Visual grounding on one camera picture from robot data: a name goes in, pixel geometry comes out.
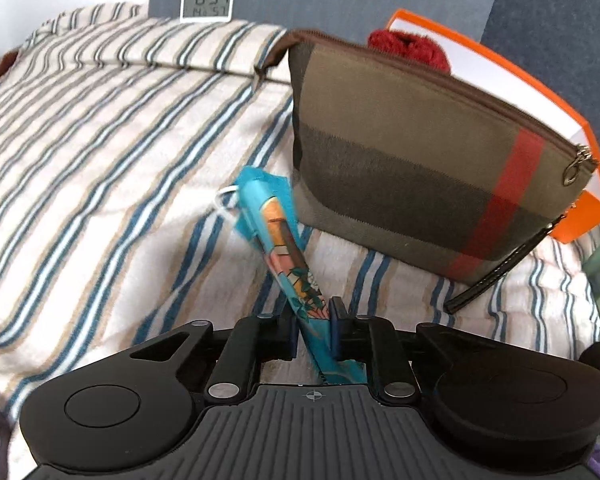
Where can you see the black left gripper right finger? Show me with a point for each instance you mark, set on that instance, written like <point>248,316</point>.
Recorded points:
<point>386,353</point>

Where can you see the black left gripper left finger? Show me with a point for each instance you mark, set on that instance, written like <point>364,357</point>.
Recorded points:
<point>254,341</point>

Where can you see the blue printed face mask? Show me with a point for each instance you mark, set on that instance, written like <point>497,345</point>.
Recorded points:
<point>259,207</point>

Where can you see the red terry cloth toy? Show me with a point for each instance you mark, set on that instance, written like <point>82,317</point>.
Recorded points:
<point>420,49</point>

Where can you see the olive plaid zipper pouch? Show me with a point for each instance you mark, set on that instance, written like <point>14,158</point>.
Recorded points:
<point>412,162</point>

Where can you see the striped bed blanket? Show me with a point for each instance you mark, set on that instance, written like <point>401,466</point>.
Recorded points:
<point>119,283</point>

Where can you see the orange cardboard box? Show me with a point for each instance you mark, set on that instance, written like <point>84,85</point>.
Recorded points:
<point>485,69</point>

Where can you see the white digital clock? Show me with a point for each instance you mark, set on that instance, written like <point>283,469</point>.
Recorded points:
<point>206,11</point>

